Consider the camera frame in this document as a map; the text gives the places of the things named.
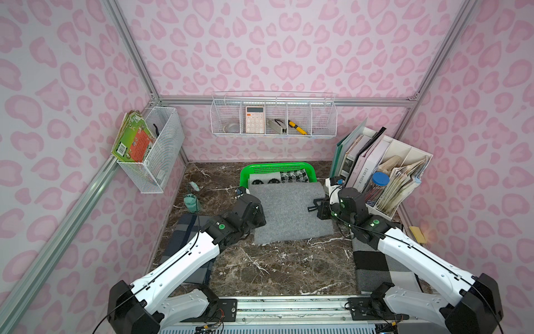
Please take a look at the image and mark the green red booklet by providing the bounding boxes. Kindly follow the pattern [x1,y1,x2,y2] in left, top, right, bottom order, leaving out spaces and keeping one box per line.
[111,110,156,163]

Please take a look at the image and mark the pencil tube with blue lid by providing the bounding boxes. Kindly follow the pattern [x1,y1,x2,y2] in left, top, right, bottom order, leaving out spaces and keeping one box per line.
[364,172,389,207]

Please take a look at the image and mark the white wire wall shelf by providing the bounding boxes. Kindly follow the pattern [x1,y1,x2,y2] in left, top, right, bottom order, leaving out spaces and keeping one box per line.
[210,91,337,138]

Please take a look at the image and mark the teal zip folder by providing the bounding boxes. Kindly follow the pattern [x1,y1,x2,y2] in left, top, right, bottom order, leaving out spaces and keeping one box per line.
[330,119,367,178]

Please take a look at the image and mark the small grey stapler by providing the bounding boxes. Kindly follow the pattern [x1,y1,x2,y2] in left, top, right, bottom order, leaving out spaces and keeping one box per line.
[266,118,287,134]

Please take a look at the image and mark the mint green bottle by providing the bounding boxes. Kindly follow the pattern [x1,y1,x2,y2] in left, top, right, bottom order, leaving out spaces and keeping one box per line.
[184,193,202,214]

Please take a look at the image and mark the white smiley knit scarf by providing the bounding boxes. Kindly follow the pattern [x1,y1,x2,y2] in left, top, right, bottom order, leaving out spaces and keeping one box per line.
[248,169,310,186]

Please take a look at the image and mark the stack of worn papers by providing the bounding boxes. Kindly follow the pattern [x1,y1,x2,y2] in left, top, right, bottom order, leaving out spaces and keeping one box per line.
[375,156,430,217]

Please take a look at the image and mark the white mesh wall basket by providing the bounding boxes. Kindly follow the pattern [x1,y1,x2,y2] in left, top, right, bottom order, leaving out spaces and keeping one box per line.
[117,107,185,194]

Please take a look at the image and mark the pink white calculator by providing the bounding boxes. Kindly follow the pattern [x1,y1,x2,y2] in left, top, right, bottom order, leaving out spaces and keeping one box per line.
[245,105,265,134]

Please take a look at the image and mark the white plastic file organizer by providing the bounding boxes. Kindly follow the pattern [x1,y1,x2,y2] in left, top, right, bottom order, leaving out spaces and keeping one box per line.
[325,127,434,222]

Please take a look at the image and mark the yellow sticky note pad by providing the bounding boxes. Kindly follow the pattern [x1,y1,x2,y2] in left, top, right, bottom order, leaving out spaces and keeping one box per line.
[409,226,427,244]

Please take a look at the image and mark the pink book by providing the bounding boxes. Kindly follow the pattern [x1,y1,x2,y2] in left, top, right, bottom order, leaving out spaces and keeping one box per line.
[347,139,391,192]

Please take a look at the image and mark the mint green small cap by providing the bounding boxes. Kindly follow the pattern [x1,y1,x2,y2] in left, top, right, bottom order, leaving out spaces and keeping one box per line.
[189,182,200,192]

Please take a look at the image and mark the black white checkered scarf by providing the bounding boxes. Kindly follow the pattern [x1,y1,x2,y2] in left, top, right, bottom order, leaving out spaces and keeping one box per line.
[352,238,422,294]

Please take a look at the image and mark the green plastic basket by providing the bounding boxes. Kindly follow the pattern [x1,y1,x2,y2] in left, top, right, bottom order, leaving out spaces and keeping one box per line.
[240,162,317,187]

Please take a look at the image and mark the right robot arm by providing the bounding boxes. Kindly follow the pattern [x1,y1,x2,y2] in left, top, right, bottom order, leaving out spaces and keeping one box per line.
[308,186,503,333]

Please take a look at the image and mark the dark grey striped scarf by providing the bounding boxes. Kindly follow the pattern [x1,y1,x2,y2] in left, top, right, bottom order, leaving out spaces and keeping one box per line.
[159,213,215,285]

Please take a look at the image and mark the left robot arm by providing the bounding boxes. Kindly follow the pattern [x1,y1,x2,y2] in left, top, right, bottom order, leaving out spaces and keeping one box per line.
[103,193,266,333]

